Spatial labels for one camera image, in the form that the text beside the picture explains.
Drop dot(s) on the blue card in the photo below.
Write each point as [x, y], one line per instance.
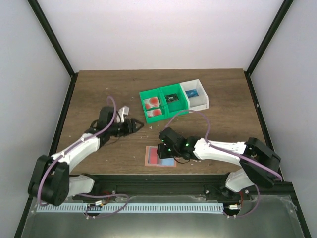
[192, 93]

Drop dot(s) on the light blue cable duct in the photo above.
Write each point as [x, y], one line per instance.
[205, 208]

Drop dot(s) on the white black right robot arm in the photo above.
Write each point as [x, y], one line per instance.
[258, 164]

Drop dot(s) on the black frame post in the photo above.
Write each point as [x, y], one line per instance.
[40, 15]
[281, 13]

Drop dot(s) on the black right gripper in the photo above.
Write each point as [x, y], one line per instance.
[161, 151]

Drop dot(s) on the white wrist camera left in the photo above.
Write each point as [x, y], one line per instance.
[121, 114]

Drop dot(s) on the white plastic bin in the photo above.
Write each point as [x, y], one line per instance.
[199, 103]

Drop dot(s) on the right black frame post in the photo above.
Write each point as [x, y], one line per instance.
[281, 13]

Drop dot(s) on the middle green plastic bin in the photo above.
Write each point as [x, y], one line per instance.
[173, 108]

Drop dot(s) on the red circle card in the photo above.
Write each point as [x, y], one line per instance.
[154, 113]

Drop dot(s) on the pink leather card holder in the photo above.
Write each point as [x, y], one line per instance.
[167, 162]

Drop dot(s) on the dark green card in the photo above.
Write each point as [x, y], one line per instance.
[171, 98]

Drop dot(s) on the green plastic bin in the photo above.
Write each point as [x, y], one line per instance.
[148, 94]
[173, 108]

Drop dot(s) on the left green plastic bin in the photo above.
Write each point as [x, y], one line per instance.
[148, 94]

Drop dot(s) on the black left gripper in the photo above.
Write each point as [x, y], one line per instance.
[131, 126]

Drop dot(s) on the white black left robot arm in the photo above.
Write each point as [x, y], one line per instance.
[51, 182]

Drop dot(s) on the red and white card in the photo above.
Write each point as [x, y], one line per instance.
[151, 103]

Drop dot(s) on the black front frame rail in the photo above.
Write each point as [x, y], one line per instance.
[210, 187]

